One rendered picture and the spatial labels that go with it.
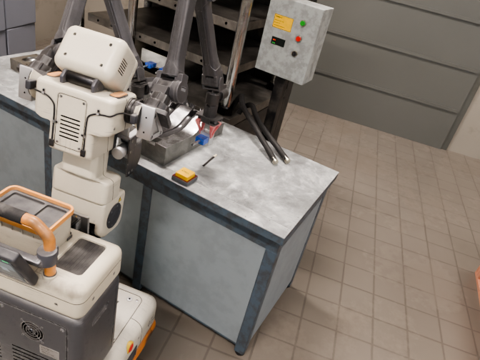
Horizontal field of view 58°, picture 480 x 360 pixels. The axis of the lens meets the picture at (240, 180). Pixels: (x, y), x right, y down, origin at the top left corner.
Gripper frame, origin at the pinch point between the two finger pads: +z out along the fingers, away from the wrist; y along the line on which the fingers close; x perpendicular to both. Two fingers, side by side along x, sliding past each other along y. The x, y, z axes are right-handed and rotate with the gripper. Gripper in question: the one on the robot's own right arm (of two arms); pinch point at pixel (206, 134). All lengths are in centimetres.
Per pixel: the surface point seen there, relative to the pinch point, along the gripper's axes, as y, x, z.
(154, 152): 15.7, 14.1, 10.8
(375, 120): -26, -349, 84
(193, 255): -13, 16, 52
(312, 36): -12, -73, -38
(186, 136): 11.1, -2.8, 6.7
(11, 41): 236, -84, 40
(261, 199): -33.8, 4.4, 15.5
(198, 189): -10.8, 18.1, 15.3
